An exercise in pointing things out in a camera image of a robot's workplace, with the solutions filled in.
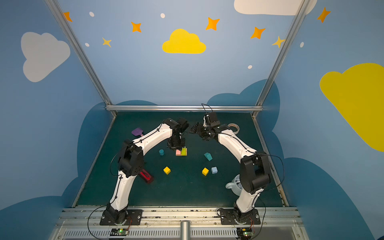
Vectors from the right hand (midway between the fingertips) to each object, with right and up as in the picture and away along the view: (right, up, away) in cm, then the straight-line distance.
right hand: (196, 129), depth 89 cm
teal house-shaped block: (+8, -17, +6) cm, 20 cm away
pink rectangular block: (-12, -14, +3) cm, 18 cm away
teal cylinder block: (-23, -15, +7) cm, 28 cm away
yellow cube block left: (-18, -25, -1) cm, 30 cm away
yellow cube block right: (+5, -25, -1) cm, 26 cm away
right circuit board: (+23, -51, -18) cm, 58 cm away
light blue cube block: (+11, -24, -1) cm, 27 cm away
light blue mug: (+20, -30, -11) cm, 38 cm away
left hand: (-9, -12, +3) cm, 16 cm away
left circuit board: (-41, -50, -17) cm, 67 cm away
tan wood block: (-10, -16, +5) cm, 20 cm away
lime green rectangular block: (-8, -15, +6) cm, 18 cm away
